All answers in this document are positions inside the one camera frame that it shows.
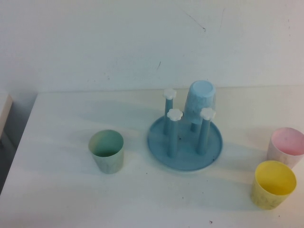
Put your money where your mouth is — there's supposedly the yellow plastic cup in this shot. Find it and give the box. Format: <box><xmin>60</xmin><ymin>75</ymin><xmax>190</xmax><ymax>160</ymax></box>
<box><xmin>249</xmin><ymin>161</ymin><xmax>297</xmax><ymax>211</ymax></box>

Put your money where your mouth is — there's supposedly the pink plastic cup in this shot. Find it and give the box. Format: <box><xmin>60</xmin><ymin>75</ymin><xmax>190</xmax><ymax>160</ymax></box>
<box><xmin>266</xmin><ymin>127</ymin><xmax>304</xmax><ymax>171</ymax></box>

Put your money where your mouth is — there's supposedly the blue cup stand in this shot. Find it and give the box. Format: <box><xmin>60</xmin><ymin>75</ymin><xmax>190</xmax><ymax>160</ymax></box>
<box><xmin>146</xmin><ymin>88</ymin><xmax>224</xmax><ymax>172</ymax></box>

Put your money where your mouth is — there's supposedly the green plastic cup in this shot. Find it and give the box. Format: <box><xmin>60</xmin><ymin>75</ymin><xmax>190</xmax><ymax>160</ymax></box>
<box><xmin>88</xmin><ymin>129</ymin><xmax>124</xmax><ymax>175</ymax></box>

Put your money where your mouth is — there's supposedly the light blue plastic cup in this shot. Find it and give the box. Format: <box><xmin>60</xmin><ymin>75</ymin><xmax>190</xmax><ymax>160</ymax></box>
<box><xmin>182</xmin><ymin>80</ymin><xmax>217</xmax><ymax>124</ymax></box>

